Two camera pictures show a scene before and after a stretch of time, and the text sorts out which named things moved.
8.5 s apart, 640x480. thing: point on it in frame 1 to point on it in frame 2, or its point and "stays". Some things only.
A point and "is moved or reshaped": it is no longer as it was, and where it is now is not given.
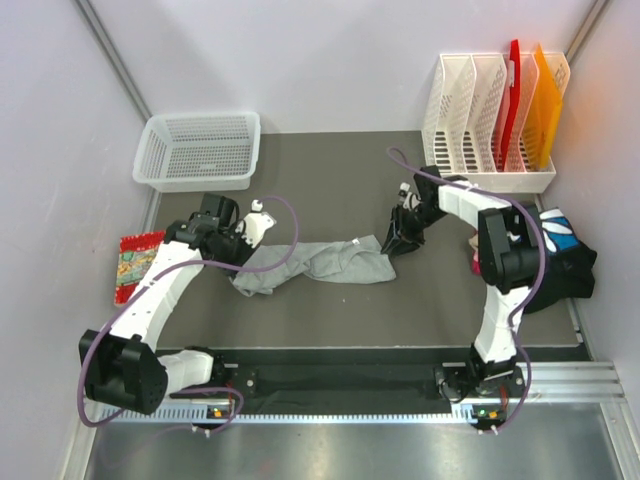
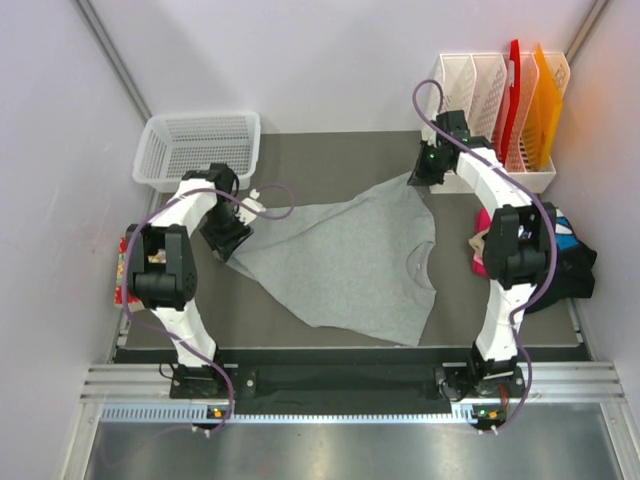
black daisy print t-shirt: [567, 271] stays
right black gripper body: [414, 222] to [428, 170]
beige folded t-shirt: [474, 242] stays
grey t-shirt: [353, 260] is moved or reshaped
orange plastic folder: [540, 125] stays
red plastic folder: [515, 82] stays
